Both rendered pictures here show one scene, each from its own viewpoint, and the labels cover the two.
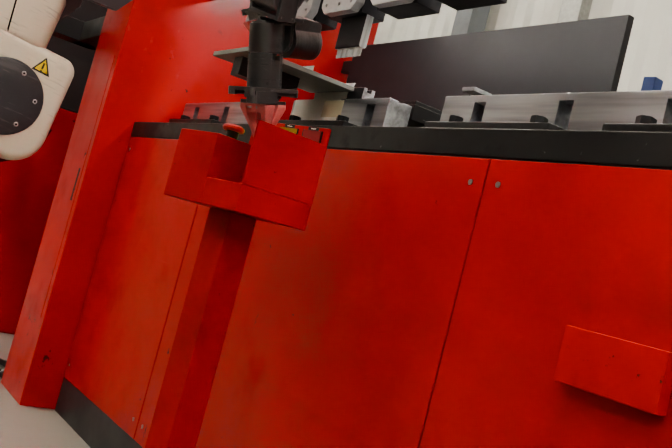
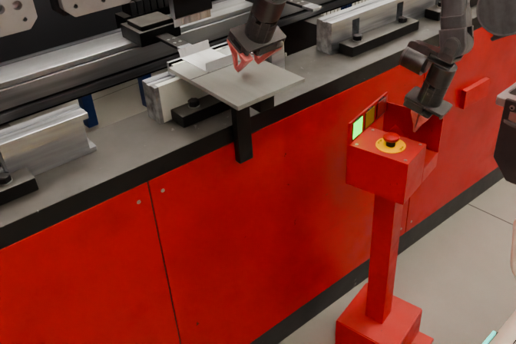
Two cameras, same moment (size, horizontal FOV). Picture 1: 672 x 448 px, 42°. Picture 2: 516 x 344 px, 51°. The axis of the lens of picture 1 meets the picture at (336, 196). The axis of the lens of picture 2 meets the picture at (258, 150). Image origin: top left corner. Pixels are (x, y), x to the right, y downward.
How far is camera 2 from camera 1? 249 cm
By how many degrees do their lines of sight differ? 96
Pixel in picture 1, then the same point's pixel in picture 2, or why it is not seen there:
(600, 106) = (414, 0)
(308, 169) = (394, 120)
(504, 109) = (371, 18)
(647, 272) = (479, 60)
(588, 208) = not seen: hidden behind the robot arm
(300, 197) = not seen: hidden behind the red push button
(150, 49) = not seen: outside the picture
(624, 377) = (481, 92)
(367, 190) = (362, 104)
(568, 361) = (467, 100)
